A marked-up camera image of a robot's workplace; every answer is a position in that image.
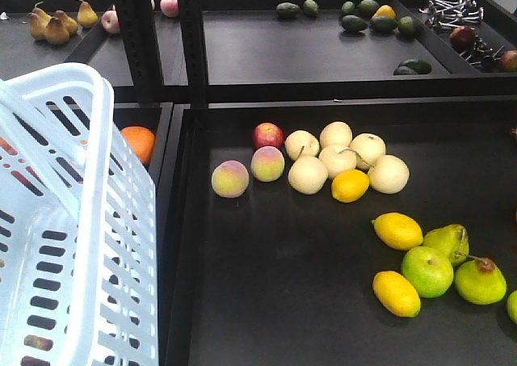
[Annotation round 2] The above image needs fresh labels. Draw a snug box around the black display tray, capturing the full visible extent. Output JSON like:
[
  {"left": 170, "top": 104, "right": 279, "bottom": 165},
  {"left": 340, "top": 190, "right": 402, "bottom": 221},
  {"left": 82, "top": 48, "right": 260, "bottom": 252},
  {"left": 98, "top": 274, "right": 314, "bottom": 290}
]
[
  {"left": 1, "top": 0, "right": 516, "bottom": 103},
  {"left": 159, "top": 99, "right": 516, "bottom": 365}
]

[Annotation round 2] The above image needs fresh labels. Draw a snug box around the white pear centre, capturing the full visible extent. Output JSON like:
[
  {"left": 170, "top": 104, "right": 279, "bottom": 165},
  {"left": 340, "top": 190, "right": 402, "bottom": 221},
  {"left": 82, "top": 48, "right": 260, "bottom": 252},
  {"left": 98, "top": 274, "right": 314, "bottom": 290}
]
[{"left": 318, "top": 144, "right": 357, "bottom": 180}]

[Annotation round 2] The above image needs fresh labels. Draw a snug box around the brown yellow pear left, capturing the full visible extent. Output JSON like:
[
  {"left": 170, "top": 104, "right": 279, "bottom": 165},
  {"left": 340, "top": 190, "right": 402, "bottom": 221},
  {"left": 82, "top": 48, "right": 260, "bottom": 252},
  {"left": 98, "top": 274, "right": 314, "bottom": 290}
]
[{"left": 27, "top": 2, "right": 51, "bottom": 41}]

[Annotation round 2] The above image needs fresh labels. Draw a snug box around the green pear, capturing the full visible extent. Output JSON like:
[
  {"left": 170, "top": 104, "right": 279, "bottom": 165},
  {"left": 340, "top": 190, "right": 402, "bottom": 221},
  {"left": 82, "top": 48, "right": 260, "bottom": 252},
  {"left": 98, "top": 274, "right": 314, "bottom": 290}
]
[
  {"left": 422, "top": 224, "right": 469, "bottom": 267},
  {"left": 453, "top": 250, "right": 507, "bottom": 305}
]

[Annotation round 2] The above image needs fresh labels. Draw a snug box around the red apple beside peaches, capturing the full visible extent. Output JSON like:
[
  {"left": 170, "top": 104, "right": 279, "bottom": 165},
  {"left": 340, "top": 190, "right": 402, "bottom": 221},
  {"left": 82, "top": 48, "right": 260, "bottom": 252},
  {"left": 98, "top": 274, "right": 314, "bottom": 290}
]
[{"left": 252, "top": 122, "right": 285, "bottom": 149}]

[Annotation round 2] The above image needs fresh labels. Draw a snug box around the white pear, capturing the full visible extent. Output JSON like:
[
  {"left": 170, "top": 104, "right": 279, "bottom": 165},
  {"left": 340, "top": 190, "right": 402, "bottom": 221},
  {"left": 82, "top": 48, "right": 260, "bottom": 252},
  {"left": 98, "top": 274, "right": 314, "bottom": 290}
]
[
  {"left": 368, "top": 154, "right": 410, "bottom": 194},
  {"left": 288, "top": 155, "right": 328, "bottom": 195},
  {"left": 350, "top": 133, "right": 386, "bottom": 170},
  {"left": 318, "top": 144, "right": 357, "bottom": 180},
  {"left": 284, "top": 130, "right": 320, "bottom": 161},
  {"left": 319, "top": 121, "right": 353, "bottom": 149}
]

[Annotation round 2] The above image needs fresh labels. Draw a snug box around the yellow lemon near pears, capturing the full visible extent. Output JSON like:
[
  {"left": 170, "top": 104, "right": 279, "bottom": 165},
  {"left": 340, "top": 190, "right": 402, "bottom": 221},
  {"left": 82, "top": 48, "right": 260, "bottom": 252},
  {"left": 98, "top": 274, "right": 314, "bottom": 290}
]
[{"left": 331, "top": 169, "right": 370, "bottom": 203}]

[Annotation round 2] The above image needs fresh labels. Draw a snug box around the large orange at edge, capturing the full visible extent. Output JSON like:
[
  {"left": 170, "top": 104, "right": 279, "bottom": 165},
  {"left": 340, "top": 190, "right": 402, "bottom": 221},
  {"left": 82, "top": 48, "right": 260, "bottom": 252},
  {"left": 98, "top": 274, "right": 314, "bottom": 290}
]
[{"left": 121, "top": 125, "right": 156, "bottom": 166}]

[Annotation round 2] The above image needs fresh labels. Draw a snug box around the white pear front right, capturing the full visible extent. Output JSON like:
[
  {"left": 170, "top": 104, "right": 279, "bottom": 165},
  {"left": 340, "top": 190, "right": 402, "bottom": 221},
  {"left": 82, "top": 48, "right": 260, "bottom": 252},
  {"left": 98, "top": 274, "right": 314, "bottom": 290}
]
[{"left": 368, "top": 154, "right": 410, "bottom": 194}]

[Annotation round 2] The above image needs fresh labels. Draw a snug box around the light blue plastic basket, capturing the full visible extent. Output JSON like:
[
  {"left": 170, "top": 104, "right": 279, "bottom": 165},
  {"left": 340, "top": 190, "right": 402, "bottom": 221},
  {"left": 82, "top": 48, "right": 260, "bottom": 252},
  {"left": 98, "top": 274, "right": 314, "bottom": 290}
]
[{"left": 1, "top": 63, "right": 158, "bottom": 365}]

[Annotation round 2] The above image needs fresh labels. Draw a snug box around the lower yellow lemon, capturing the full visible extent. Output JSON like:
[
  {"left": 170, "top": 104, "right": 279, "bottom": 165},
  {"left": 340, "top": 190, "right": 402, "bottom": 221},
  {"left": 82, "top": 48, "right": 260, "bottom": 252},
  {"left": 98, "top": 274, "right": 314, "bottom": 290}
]
[{"left": 372, "top": 271, "right": 421, "bottom": 318}]

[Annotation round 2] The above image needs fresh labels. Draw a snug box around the black wooden display stand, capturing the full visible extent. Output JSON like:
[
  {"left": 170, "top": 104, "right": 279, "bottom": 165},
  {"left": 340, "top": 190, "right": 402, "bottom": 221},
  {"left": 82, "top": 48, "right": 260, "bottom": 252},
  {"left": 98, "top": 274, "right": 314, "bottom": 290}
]
[{"left": 113, "top": 102, "right": 174, "bottom": 275}]

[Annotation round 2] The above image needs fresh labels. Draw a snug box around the upper yellow lemon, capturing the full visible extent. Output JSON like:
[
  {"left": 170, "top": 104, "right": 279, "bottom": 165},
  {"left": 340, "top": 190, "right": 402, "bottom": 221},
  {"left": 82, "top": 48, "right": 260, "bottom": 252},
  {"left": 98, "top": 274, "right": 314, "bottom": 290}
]
[{"left": 372, "top": 212, "right": 423, "bottom": 251}]

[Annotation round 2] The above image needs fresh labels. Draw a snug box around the white pear rear middle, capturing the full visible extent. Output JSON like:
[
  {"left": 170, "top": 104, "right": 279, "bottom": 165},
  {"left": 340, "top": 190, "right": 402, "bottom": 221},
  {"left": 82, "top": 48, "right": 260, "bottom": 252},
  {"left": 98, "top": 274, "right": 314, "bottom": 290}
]
[{"left": 319, "top": 121, "right": 353, "bottom": 149}]

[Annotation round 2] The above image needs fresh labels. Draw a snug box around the brown yellow pear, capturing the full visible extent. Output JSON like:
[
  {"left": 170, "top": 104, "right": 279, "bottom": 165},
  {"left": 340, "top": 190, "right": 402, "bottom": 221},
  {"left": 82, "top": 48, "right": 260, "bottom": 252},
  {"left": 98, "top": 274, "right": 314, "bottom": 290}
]
[
  {"left": 44, "top": 17, "right": 70, "bottom": 45},
  {"left": 27, "top": 2, "right": 51, "bottom": 41},
  {"left": 73, "top": 0, "right": 99, "bottom": 29}
]

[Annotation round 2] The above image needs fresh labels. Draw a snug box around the black perforated post right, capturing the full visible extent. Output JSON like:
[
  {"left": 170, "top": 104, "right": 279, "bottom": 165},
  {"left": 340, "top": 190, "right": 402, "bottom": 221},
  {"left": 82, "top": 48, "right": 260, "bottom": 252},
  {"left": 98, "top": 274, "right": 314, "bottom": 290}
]
[{"left": 179, "top": 0, "right": 208, "bottom": 108}]

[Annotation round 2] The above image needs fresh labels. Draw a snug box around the green pear upper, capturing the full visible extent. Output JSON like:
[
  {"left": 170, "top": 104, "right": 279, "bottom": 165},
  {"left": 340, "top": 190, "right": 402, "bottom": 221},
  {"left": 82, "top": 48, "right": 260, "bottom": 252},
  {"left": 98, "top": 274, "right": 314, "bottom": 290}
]
[{"left": 422, "top": 224, "right": 469, "bottom": 267}]

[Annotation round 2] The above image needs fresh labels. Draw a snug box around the pink apple on back tray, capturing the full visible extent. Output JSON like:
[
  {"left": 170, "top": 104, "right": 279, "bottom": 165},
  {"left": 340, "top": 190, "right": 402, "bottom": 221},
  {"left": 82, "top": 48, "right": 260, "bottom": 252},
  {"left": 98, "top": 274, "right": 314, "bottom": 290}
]
[{"left": 101, "top": 10, "right": 120, "bottom": 35}]

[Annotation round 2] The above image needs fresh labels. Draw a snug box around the white pear front left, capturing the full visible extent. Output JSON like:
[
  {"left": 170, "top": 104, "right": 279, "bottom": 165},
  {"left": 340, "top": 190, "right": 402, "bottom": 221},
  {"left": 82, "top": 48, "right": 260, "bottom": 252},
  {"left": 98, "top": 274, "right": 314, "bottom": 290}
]
[{"left": 288, "top": 155, "right": 328, "bottom": 195}]

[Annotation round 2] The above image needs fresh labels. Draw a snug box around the white pear rear left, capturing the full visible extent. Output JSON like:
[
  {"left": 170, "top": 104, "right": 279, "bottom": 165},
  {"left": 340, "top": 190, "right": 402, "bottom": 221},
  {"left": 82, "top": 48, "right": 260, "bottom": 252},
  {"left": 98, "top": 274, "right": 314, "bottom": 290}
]
[{"left": 284, "top": 130, "right": 320, "bottom": 161}]

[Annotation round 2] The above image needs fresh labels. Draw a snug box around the right pink green peach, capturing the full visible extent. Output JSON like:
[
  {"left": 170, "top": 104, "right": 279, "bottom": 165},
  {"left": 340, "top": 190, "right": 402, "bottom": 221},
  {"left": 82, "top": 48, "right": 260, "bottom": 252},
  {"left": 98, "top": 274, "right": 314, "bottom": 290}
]
[{"left": 250, "top": 145, "right": 285, "bottom": 183}]

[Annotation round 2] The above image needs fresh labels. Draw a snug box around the brown yellow pear front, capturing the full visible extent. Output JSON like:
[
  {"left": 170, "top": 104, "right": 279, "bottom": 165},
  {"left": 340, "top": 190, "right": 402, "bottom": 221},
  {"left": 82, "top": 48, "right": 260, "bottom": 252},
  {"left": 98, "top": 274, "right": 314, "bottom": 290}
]
[{"left": 44, "top": 17, "right": 70, "bottom": 45}]

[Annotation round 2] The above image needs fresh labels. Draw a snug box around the green apple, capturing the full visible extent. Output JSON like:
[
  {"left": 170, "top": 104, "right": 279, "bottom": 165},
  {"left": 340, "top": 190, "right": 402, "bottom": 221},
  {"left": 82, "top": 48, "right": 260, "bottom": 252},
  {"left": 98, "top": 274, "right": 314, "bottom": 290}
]
[{"left": 401, "top": 246, "right": 454, "bottom": 298}]

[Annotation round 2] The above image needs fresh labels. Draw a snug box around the dark green avocado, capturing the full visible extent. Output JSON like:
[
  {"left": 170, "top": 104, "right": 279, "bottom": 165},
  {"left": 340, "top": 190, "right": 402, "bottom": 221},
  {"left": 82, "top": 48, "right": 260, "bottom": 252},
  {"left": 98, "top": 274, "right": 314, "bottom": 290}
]
[{"left": 275, "top": 2, "right": 301, "bottom": 19}]

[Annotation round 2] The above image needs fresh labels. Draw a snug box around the pink green peach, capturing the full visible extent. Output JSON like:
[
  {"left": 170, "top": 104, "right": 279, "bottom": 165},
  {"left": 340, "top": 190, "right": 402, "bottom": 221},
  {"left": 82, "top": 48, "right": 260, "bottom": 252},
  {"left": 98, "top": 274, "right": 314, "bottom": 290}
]
[
  {"left": 250, "top": 145, "right": 285, "bottom": 183},
  {"left": 211, "top": 160, "right": 250, "bottom": 198}
]

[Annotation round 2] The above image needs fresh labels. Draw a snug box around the pink apple far back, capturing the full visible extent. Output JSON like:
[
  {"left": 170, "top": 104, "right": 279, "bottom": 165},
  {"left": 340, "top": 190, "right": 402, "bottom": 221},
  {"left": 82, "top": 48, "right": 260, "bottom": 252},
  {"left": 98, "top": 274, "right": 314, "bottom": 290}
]
[{"left": 160, "top": 0, "right": 179, "bottom": 18}]

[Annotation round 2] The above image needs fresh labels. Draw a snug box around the white pear rear right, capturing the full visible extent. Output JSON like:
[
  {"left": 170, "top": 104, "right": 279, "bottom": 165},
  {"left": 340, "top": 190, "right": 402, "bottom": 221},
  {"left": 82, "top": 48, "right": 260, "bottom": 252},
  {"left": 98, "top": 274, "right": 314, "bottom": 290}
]
[{"left": 350, "top": 133, "right": 386, "bottom": 170}]

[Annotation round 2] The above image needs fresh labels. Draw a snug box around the black back display tray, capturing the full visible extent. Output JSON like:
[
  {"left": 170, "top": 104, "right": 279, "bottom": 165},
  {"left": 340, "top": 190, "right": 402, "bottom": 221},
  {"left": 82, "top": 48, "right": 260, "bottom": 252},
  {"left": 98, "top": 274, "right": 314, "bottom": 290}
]
[{"left": 1, "top": 0, "right": 516, "bottom": 103}]

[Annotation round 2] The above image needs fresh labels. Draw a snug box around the left pink green peach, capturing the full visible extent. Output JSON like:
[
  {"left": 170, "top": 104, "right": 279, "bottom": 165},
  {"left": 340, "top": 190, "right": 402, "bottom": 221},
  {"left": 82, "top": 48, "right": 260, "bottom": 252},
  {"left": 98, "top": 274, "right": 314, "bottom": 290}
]
[{"left": 211, "top": 160, "right": 250, "bottom": 198}]

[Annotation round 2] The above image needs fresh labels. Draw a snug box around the green pear lower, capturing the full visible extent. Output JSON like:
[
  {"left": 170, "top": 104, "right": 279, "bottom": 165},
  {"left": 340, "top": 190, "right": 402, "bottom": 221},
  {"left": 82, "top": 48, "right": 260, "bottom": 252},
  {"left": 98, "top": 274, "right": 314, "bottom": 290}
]
[{"left": 453, "top": 250, "right": 507, "bottom": 305}]

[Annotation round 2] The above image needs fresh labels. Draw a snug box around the brown yellow pear rear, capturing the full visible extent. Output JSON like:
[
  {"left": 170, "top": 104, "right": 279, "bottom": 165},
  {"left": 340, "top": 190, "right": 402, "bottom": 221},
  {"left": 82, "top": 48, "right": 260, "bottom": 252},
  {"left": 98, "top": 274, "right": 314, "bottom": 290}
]
[{"left": 73, "top": 0, "right": 99, "bottom": 29}]

